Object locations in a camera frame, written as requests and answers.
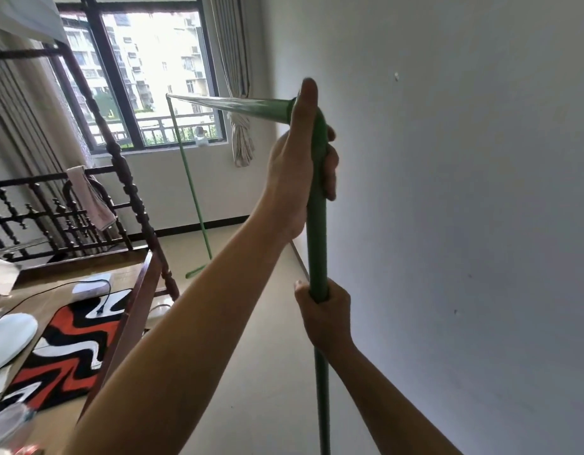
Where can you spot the white bowl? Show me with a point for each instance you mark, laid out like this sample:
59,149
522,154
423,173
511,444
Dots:
160,312

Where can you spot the red black white rug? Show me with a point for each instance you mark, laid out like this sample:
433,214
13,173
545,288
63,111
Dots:
69,345

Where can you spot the green metal pole frame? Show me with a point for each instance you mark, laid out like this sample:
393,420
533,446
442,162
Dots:
316,241

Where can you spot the person's right hand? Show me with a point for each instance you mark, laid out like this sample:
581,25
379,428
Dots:
327,322

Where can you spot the tied beige striped curtain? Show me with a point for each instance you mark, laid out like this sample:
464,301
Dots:
235,66

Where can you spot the person's right thumb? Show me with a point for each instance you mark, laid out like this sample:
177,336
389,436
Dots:
300,291

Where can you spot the dark wooden bed frame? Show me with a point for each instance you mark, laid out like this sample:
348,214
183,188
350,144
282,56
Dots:
131,194

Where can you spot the white power strip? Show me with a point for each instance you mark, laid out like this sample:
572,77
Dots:
90,286

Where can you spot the person's right forearm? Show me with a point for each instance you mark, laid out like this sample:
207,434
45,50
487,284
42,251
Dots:
372,402

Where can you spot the balcony railing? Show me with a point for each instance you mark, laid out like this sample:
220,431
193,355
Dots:
154,130

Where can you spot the apartment building outside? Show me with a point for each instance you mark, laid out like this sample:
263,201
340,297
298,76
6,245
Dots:
150,61

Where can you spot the white round fan base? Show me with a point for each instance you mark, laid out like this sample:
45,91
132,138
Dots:
7,341

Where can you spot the hanging beige striped curtain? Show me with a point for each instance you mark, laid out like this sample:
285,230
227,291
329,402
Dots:
22,137

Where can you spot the person's left forearm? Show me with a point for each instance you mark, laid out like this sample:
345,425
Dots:
178,341

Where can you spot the small bottle on windowsill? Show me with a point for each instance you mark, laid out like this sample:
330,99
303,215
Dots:
201,136

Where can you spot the pink towel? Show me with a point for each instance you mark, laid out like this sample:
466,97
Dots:
95,203

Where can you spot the white mosquito net cloth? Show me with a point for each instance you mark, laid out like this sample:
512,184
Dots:
26,14

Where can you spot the clear plastic bottle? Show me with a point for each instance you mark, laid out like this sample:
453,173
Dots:
7,431

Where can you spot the person's left hand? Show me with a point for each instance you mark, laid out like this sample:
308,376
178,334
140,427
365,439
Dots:
285,175

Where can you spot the black framed window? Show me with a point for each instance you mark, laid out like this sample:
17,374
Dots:
145,66

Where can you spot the person's left thumb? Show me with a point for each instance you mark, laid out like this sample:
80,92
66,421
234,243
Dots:
307,106

